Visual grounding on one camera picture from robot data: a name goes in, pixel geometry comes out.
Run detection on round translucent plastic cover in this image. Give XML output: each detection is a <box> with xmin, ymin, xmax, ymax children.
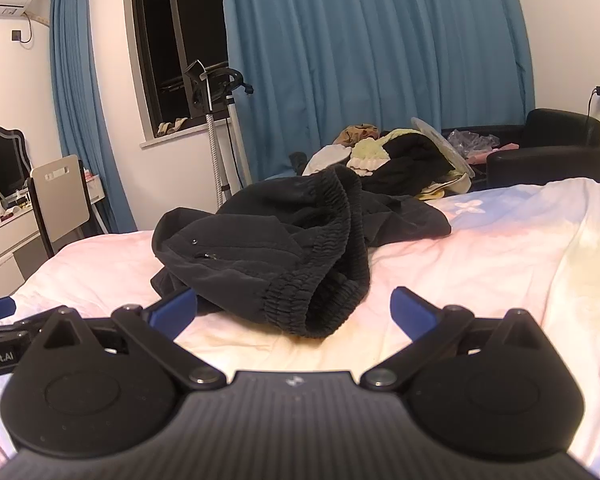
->
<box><xmin>411</xmin><ymin>116</ymin><xmax>476</xmax><ymax>178</ymax></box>

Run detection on pale cream cloth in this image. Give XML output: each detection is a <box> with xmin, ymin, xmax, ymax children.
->
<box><xmin>420</xmin><ymin>172</ymin><xmax>474</xmax><ymax>201</ymax></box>

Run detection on pink cloth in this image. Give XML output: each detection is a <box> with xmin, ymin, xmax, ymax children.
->
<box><xmin>467</xmin><ymin>142</ymin><xmax>521</xmax><ymax>165</ymax></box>

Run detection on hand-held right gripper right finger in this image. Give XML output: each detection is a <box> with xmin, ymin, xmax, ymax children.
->
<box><xmin>360</xmin><ymin>286</ymin><xmax>553</xmax><ymax>391</ymax></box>

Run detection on narrow blue curtain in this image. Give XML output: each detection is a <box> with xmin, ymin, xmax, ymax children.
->
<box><xmin>48</xmin><ymin>0</ymin><xmax>138</xmax><ymax>235</ymax></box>

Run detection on black leather sofa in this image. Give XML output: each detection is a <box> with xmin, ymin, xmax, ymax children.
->
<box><xmin>440</xmin><ymin>108</ymin><xmax>600</xmax><ymax>190</ymax></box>

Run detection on garment steamer stand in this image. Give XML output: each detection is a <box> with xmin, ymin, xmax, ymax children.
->
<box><xmin>182</xmin><ymin>60</ymin><xmax>255</xmax><ymax>206</ymax></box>

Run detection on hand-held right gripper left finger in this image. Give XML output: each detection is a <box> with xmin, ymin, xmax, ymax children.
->
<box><xmin>32</xmin><ymin>287</ymin><xmax>226</xmax><ymax>391</ymax></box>

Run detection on beige chair with black frame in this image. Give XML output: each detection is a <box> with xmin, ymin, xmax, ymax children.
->
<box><xmin>27</xmin><ymin>154</ymin><xmax>92</xmax><ymax>256</ymax></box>

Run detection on crumpled clear plastic bag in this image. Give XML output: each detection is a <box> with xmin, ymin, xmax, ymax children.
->
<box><xmin>442</xmin><ymin>129</ymin><xmax>503</xmax><ymax>156</ymax></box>

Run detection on white dressing table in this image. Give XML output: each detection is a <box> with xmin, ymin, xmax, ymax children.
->
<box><xmin>0</xmin><ymin>195</ymin><xmax>106</xmax><ymax>306</ymax></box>

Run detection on black pants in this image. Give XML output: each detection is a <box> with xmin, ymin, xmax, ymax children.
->
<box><xmin>150</xmin><ymin>165</ymin><xmax>452</xmax><ymax>339</ymax></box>

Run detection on cream knitted garment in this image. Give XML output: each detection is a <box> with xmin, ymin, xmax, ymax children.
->
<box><xmin>347</xmin><ymin>130</ymin><xmax>421</xmax><ymax>177</ymax></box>

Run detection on white cloth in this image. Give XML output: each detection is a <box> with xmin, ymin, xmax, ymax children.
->
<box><xmin>302</xmin><ymin>144</ymin><xmax>353</xmax><ymax>177</ymax></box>

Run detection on black garment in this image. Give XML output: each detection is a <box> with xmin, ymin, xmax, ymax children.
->
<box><xmin>362</xmin><ymin>135</ymin><xmax>456</xmax><ymax>196</ymax></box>

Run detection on wide blue curtain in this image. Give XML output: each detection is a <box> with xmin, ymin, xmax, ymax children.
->
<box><xmin>219</xmin><ymin>0</ymin><xmax>536</xmax><ymax>186</ymax></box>

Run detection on black wavy vanity mirror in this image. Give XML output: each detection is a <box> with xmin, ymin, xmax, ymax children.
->
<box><xmin>0</xmin><ymin>126</ymin><xmax>32</xmax><ymax>198</ymax></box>

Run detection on brown cloth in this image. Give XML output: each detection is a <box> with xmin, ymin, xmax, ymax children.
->
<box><xmin>333</xmin><ymin>123</ymin><xmax>381</xmax><ymax>147</ymax></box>

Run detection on dark framed window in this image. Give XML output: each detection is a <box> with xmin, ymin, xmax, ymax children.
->
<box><xmin>130</xmin><ymin>0</ymin><xmax>231</xmax><ymax>138</ymax></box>

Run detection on beige cloth on window sill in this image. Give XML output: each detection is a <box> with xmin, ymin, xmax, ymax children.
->
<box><xmin>156</xmin><ymin>117</ymin><xmax>188</xmax><ymax>137</ymax></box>

